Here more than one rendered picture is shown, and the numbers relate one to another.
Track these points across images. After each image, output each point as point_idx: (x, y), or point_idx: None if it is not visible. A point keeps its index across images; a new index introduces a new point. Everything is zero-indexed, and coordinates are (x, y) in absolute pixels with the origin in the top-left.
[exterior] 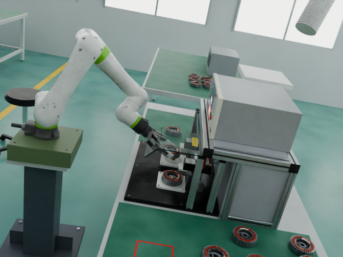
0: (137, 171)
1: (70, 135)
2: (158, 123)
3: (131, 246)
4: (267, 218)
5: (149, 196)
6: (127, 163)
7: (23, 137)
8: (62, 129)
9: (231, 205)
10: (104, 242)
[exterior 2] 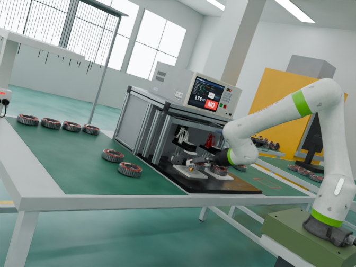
0: (234, 188)
1: (288, 216)
2: (114, 182)
3: (275, 188)
4: None
5: (243, 182)
6: (231, 197)
7: None
8: (295, 227)
9: None
10: (290, 196)
